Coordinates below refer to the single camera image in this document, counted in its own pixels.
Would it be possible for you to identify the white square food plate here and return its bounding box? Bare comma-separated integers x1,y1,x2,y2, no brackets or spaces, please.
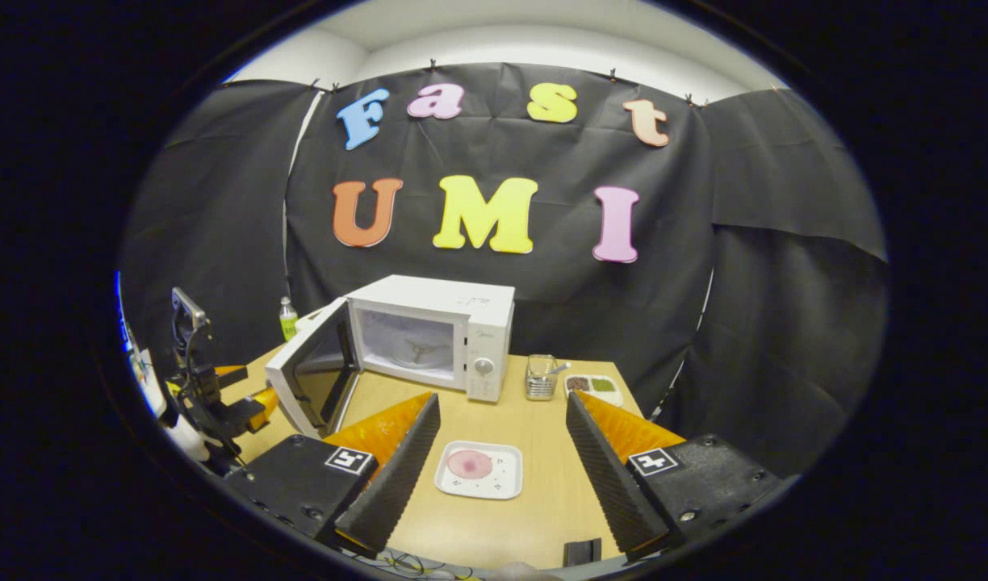
434,441,524,500

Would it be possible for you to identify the thin black cable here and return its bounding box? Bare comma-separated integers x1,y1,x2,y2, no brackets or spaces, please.
363,549,475,581

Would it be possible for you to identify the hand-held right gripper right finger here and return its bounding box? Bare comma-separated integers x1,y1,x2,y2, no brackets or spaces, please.
565,390,785,562

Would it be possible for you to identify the metal wire basket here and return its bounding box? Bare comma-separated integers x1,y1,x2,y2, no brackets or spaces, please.
525,354,558,402

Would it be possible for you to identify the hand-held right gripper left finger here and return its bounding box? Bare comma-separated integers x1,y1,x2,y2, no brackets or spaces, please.
224,393,442,559

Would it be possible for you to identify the pink meat slice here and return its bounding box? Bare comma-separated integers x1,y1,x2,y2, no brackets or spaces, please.
447,449,493,479

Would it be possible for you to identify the white microwave oven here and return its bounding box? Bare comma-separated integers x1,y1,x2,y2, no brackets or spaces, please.
266,274,516,439

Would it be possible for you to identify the white divided bean dish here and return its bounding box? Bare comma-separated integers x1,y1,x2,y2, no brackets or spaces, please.
564,374,624,407

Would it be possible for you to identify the glass microwave turntable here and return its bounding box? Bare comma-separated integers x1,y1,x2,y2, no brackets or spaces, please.
389,337,454,371

